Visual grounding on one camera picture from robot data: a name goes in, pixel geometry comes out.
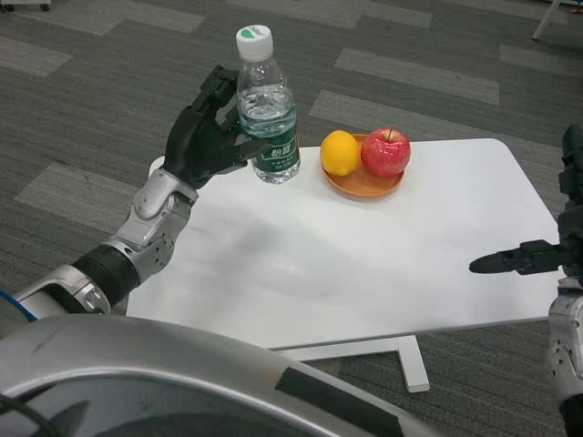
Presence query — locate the red apple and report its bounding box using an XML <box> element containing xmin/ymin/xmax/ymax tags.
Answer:
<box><xmin>360</xmin><ymin>127</ymin><xmax>412</xmax><ymax>179</ymax></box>

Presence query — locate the white wheeled base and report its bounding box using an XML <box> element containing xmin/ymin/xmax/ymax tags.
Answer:
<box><xmin>0</xmin><ymin>0</ymin><xmax>52</xmax><ymax>13</ymax></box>

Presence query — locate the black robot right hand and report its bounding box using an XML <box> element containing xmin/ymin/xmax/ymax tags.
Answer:
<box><xmin>468</xmin><ymin>123</ymin><xmax>583</xmax><ymax>279</ymax></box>

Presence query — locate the clear water bottle green label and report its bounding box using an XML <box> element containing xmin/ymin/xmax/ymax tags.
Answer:
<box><xmin>235</xmin><ymin>25</ymin><xmax>302</xmax><ymax>186</ymax></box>

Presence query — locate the white table base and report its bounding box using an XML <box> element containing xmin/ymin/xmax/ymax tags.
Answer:
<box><xmin>268</xmin><ymin>334</ymin><xmax>432</xmax><ymax>393</ymax></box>

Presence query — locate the yellow lemon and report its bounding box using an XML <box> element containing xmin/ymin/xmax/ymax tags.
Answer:
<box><xmin>320</xmin><ymin>129</ymin><xmax>362</xmax><ymax>178</ymax></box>

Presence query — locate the silver robot chest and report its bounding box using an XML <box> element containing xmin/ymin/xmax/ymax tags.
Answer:
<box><xmin>0</xmin><ymin>313</ymin><xmax>452</xmax><ymax>437</ymax></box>

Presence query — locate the blue cable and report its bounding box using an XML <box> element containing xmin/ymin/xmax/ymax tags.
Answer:
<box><xmin>0</xmin><ymin>290</ymin><xmax>37</xmax><ymax>323</ymax></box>

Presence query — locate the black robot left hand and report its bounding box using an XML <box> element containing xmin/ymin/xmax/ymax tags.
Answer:
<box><xmin>162</xmin><ymin>65</ymin><xmax>273</xmax><ymax>191</ymax></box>

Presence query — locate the orange round plate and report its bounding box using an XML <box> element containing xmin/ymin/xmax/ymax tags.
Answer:
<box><xmin>322</xmin><ymin>133</ymin><xmax>405</xmax><ymax>199</ymax></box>

